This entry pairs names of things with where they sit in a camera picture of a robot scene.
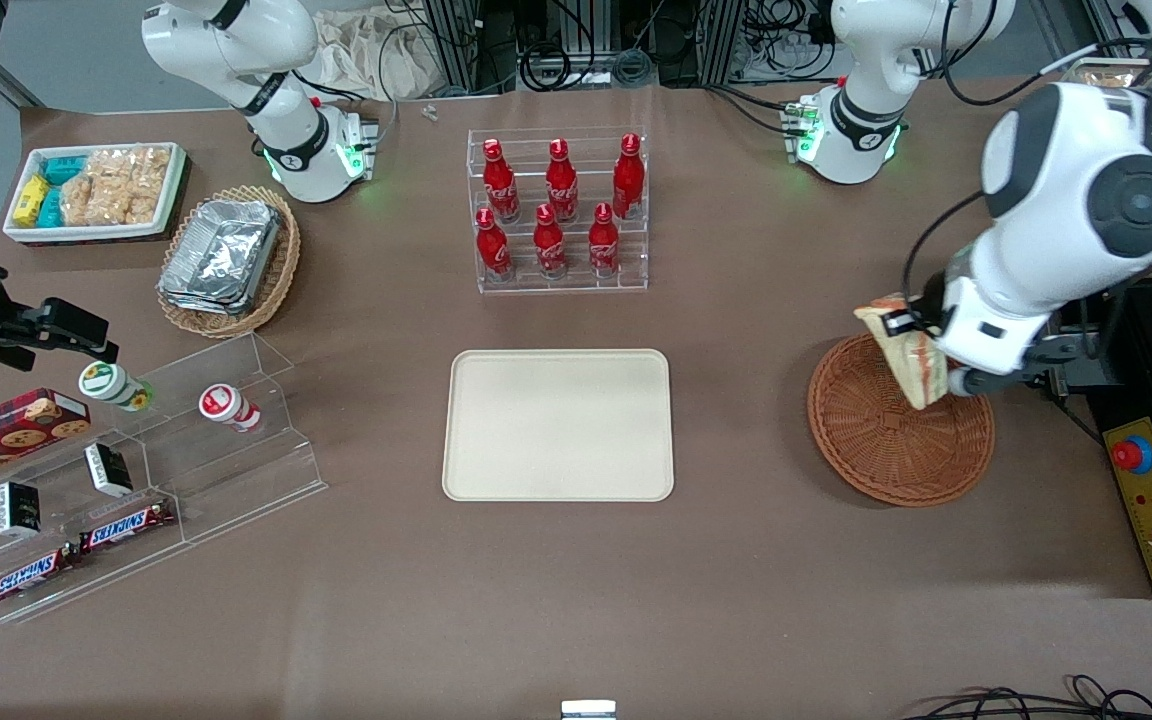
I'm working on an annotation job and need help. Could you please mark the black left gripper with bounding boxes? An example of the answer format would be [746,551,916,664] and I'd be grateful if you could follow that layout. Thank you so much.
[881,275,952,337]

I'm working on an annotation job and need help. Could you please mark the triangle sandwich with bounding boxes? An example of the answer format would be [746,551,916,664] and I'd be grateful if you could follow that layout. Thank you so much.
[854,293,947,411]

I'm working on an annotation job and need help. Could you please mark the brown round wicker basket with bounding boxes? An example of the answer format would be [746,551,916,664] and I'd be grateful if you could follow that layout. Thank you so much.
[806,333,996,508]

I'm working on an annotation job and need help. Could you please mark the light wicker basket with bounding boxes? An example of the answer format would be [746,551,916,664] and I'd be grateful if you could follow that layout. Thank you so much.
[156,185,302,339]

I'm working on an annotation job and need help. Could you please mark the cream plastic tray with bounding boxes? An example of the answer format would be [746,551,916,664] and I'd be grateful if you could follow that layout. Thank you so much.
[441,348,676,503]

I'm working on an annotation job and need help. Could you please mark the green sunflower lid cup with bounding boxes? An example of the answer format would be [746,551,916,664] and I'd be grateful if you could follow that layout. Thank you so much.
[77,361,154,413]

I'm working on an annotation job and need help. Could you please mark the red plaid cookie box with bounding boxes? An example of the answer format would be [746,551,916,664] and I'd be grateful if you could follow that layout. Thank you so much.
[0,388,92,491]

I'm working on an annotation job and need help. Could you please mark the yellow snack packet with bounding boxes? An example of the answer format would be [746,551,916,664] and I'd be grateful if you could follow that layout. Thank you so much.
[14,175,50,226]

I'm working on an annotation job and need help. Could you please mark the small black white box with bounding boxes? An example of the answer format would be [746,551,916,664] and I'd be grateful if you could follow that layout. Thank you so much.
[84,442,134,498]
[0,481,43,539]

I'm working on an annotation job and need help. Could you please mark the clear bag of rice crackers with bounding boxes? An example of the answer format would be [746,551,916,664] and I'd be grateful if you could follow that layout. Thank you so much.
[61,147,173,227]

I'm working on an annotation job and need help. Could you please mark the red lid yogurt cup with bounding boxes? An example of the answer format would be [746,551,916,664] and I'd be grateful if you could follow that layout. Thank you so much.
[198,384,263,434]

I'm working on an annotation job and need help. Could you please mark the stacked aluminium foil trays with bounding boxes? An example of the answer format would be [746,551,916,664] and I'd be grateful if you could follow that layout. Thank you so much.
[158,198,282,317]

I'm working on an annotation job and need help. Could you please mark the white plastic bin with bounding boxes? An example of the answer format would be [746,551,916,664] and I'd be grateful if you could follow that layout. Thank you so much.
[2,142,187,244]

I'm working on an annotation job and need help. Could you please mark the Snickers chocolate bar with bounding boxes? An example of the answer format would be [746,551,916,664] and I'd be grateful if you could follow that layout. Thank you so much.
[0,545,80,609]
[79,498,177,554]

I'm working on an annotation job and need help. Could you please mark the clear acrylic tiered snack shelf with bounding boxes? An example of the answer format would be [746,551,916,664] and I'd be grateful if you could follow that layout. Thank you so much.
[0,332,329,626]

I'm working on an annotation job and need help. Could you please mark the black machine housing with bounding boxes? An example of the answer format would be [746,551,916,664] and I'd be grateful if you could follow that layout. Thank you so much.
[1056,275,1152,601]

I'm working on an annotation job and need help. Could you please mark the red cola bottle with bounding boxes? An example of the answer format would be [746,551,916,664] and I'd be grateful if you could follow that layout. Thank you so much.
[612,133,646,221]
[546,138,579,223]
[533,203,569,279]
[482,138,521,223]
[588,202,621,278]
[475,207,513,281]

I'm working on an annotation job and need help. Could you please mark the clear acrylic bottle rack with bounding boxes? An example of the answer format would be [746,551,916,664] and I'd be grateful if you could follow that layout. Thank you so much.
[466,127,650,294]

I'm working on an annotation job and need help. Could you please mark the white plastic sheet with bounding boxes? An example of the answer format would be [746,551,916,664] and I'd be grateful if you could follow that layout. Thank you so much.
[311,10,442,101]

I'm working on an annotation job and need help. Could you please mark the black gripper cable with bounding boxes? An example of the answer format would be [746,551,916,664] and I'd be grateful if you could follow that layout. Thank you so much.
[899,193,987,303]

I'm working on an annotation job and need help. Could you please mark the grey metal bracket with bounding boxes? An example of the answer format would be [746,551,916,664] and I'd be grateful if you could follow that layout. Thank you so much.
[1031,335,1107,393]

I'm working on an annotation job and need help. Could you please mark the aluminium frame post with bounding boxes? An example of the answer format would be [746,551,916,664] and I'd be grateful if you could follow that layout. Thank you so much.
[701,0,747,86]
[423,0,517,93]

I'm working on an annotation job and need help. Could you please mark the black floor cables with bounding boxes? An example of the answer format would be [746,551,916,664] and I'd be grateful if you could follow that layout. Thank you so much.
[901,675,1152,720]

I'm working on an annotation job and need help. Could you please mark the black cable bundle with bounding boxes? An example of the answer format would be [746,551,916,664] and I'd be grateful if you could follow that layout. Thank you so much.
[521,35,657,93]

